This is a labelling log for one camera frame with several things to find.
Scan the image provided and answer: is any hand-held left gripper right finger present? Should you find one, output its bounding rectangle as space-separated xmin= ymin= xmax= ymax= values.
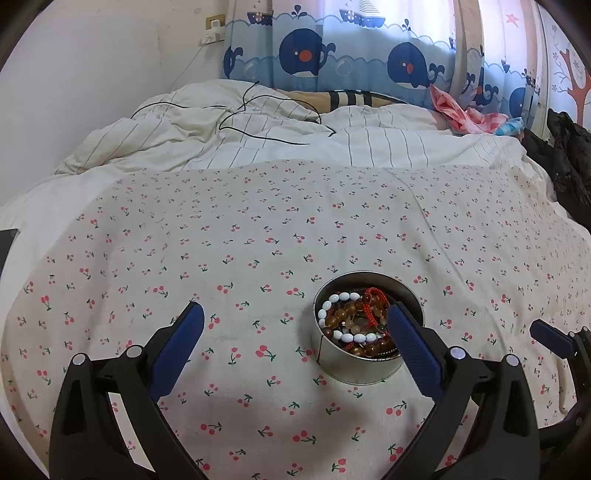
xmin=383 ymin=302 xmax=544 ymax=480

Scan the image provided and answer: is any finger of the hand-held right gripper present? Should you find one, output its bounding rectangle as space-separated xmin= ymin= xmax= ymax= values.
xmin=529 ymin=319 xmax=591 ymax=370
xmin=538 ymin=392 xmax=591 ymax=459

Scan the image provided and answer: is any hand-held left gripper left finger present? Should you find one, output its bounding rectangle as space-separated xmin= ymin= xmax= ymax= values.
xmin=48 ymin=301 xmax=206 ymax=480

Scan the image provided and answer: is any red bead bracelet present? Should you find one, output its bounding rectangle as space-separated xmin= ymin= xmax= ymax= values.
xmin=358 ymin=287 xmax=394 ymax=334

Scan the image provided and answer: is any round metal tin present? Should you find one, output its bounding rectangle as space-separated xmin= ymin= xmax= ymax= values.
xmin=311 ymin=271 xmax=424 ymax=385

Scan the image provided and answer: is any amber bead bracelet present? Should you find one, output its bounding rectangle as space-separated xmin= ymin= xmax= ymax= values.
xmin=318 ymin=295 xmax=399 ymax=359

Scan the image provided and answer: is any white bead bracelet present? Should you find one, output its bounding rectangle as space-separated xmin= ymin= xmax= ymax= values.
xmin=318 ymin=292 xmax=380 ymax=347

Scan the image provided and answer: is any cherry print bed sheet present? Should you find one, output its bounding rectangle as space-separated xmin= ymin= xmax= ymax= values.
xmin=0 ymin=159 xmax=591 ymax=480

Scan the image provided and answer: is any dark clothing pile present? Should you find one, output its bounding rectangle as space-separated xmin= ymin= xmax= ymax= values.
xmin=521 ymin=108 xmax=591 ymax=219

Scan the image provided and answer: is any plain white bed sheet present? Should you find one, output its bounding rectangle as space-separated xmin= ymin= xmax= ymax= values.
xmin=0 ymin=167 xmax=139 ymax=247

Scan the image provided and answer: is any white striped duvet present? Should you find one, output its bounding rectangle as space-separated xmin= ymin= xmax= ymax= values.
xmin=54 ymin=78 xmax=562 ymax=205

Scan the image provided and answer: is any light blue packet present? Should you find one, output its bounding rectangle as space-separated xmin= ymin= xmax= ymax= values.
xmin=496 ymin=117 xmax=525 ymax=137

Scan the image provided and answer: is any pink cloth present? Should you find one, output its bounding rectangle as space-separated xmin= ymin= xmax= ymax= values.
xmin=429 ymin=85 xmax=509 ymax=136

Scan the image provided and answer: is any beige striped pillow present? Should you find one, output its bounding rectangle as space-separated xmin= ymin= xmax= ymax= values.
xmin=281 ymin=89 xmax=417 ymax=114

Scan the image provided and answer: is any blue whale print curtain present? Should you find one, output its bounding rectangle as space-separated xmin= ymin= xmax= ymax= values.
xmin=222 ymin=0 xmax=555 ymax=136

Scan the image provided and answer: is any black charging cable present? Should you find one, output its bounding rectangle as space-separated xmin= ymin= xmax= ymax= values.
xmin=131 ymin=41 xmax=338 ymax=147

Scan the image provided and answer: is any white wall charger plug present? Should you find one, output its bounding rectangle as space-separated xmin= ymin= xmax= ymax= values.
xmin=200 ymin=16 xmax=228 ymax=45

